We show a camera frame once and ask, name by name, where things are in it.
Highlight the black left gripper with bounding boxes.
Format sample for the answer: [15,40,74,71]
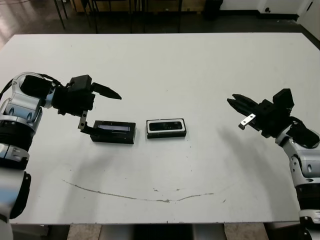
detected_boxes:
[51,83,123,136]

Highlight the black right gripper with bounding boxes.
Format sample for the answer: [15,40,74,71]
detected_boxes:
[226,93,293,138]

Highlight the black box lid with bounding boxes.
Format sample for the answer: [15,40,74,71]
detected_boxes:
[90,120,137,146]

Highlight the black smartphone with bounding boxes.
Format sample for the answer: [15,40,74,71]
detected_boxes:
[149,121,183,132]

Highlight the black box base white insert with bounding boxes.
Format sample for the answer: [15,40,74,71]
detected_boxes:
[145,117,188,140]

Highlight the black trash bin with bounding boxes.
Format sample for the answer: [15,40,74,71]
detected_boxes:
[203,0,224,21]

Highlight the white door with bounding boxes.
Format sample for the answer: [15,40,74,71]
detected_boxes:
[298,0,320,25]

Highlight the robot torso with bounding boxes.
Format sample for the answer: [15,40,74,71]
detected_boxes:
[99,223,226,240]

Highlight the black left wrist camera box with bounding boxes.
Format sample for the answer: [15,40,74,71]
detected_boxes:
[68,74,92,94]

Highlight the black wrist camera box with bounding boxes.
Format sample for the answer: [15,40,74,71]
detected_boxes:
[68,74,92,94]
[271,88,294,112]

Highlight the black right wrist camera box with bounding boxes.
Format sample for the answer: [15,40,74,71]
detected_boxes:
[271,88,294,112]

